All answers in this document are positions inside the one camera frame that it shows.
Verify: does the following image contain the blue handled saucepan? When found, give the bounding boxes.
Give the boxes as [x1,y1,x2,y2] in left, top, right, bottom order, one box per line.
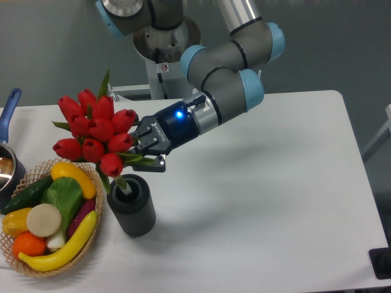
[1,88,26,208]

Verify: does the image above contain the orange fruit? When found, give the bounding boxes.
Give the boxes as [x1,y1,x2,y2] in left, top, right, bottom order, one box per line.
[12,232,46,260]

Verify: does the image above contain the yellow squash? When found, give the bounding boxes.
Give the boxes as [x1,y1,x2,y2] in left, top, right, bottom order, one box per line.
[51,162,97,200]

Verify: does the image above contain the yellow bell pepper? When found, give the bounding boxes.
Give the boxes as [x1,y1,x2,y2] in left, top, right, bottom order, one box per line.
[2,208,32,238]

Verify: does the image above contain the yellow banana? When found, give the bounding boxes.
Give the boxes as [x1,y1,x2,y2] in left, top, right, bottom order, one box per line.
[18,211,97,272]

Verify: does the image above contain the purple sweet potato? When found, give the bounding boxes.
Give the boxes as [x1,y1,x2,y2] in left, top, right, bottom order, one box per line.
[67,198,96,239]

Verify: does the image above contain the white metal base frame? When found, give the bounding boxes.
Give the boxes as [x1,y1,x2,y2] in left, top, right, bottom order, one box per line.
[106,79,194,101]

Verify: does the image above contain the dark grey ribbed vase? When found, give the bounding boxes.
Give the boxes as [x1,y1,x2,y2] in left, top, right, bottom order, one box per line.
[107,174,156,238]

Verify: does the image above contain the red tulip bouquet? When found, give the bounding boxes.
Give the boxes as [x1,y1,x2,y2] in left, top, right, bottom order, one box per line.
[53,71,143,190]

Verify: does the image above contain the black device at edge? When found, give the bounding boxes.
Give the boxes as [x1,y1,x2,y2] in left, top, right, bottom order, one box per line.
[368,247,390,280]

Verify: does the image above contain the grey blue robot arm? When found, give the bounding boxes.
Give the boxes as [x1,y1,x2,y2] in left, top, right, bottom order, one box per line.
[95,1,285,172]

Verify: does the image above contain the white table leg frame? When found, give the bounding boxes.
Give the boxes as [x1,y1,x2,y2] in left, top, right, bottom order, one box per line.
[362,105,390,164]

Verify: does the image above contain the green bok choy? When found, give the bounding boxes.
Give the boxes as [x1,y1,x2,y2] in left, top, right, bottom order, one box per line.
[40,177,82,252]

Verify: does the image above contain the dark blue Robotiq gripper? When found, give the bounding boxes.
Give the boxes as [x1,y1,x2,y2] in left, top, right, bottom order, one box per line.
[128,102,199,173]

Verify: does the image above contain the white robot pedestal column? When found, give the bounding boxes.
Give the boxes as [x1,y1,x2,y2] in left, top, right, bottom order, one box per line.
[133,17,201,99]

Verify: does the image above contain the woven wicker basket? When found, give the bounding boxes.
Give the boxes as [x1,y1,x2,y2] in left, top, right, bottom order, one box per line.
[1,159,105,278]

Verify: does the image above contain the green cucumber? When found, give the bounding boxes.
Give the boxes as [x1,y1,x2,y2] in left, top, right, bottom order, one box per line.
[1,176,53,215]

